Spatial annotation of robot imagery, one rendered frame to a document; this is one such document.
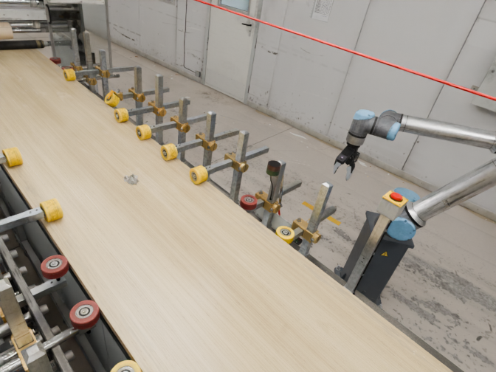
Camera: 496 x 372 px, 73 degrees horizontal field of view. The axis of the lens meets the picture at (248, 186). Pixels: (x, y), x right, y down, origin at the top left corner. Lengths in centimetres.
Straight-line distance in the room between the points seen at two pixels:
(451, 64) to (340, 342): 317
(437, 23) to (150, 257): 339
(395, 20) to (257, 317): 341
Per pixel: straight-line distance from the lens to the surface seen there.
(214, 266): 125
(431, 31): 393
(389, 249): 222
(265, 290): 122
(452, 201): 188
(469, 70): 388
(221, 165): 168
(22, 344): 119
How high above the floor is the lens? 184
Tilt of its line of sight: 35 degrees down
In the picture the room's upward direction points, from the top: 11 degrees clockwise
